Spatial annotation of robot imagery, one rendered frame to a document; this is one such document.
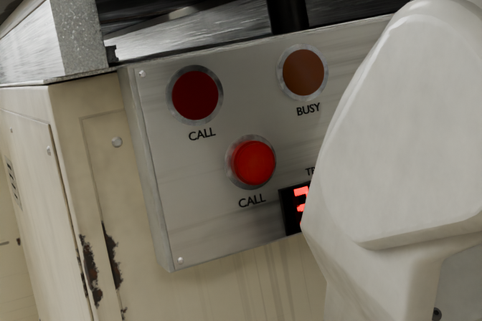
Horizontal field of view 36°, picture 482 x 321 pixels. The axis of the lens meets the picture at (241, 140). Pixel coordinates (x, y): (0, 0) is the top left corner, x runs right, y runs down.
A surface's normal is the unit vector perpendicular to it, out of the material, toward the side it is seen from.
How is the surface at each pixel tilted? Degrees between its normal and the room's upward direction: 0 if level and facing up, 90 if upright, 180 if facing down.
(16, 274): 90
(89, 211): 90
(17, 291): 90
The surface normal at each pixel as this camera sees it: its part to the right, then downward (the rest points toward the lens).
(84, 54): 0.37, 0.06
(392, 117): -0.91, 0.22
